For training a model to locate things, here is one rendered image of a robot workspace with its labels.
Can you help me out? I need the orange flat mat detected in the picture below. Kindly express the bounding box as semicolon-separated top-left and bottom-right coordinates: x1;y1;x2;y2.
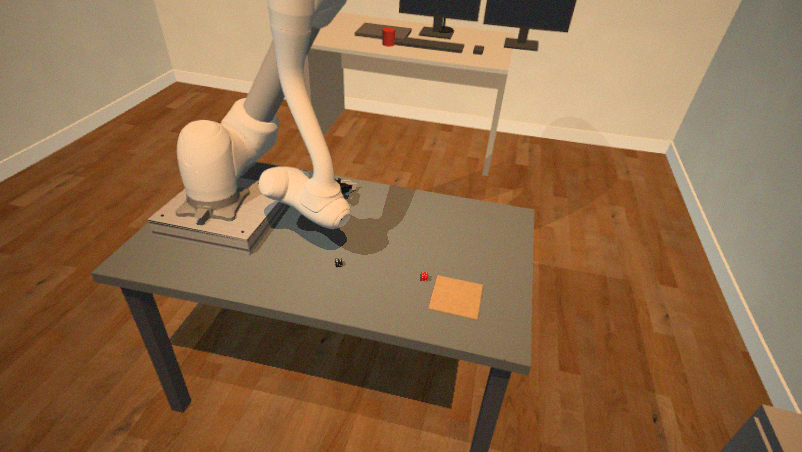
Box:
428;275;483;320

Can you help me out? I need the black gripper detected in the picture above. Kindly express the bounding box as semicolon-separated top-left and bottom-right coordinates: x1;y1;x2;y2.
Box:
335;178;357;193

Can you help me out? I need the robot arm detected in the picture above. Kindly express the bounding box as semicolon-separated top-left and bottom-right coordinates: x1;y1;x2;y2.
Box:
175;0;351;229

